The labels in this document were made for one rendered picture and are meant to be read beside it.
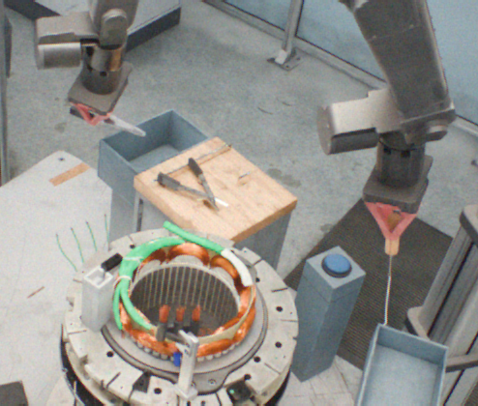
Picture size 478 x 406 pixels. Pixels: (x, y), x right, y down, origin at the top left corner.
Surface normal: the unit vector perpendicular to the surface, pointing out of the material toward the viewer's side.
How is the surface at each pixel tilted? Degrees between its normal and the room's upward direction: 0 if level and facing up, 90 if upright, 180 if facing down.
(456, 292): 90
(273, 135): 0
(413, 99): 115
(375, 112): 34
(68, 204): 0
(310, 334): 90
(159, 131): 90
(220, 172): 0
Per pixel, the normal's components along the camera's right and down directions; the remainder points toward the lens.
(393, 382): 0.15, -0.73
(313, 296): -0.80, 0.30
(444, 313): -0.94, 0.11
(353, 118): 0.02, -0.23
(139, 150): 0.70, 0.56
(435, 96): 0.16, 0.89
